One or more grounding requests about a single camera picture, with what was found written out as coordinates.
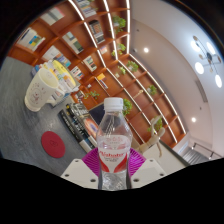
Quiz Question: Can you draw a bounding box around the branched ceiling lamp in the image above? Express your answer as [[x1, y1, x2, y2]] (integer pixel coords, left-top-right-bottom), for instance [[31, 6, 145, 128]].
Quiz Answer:
[[190, 34, 224, 89]]

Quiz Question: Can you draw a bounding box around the black ceiling track rail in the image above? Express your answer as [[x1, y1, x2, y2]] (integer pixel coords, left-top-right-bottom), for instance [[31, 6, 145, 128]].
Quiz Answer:
[[191, 142, 223, 160]]

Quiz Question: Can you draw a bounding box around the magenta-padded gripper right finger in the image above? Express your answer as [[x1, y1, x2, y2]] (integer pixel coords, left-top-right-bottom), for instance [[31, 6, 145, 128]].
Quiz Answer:
[[127, 148, 167, 189]]

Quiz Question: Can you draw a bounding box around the wooden bookshelf unit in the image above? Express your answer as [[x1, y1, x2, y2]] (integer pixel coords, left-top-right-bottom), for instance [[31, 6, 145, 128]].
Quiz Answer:
[[8, 0, 188, 149]]

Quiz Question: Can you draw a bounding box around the ceiling air vent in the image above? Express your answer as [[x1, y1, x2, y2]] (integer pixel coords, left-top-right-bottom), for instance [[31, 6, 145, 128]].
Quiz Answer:
[[194, 79, 209, 104]]

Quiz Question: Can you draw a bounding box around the chair with dark jacket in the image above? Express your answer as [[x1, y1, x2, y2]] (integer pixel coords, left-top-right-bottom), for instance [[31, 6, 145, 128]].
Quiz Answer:
[[88, 103, 106, 126]]

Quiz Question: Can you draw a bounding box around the flat round red coaster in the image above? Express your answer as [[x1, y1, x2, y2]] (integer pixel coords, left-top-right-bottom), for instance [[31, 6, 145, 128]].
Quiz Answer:
[[40, 130, 67, 159]]

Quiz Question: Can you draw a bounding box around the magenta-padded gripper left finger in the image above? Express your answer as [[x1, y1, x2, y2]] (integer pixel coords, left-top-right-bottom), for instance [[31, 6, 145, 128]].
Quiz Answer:
[[60, 148, 101, 190]]

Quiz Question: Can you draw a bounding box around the clear plastic water bottle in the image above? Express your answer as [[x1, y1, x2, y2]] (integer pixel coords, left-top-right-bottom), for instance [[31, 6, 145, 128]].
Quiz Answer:
[[95, 97, 133, 192]]

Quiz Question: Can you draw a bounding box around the grey curtain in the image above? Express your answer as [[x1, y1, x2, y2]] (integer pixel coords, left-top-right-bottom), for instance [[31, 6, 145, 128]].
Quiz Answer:
[[181, 148, 214, 166]]

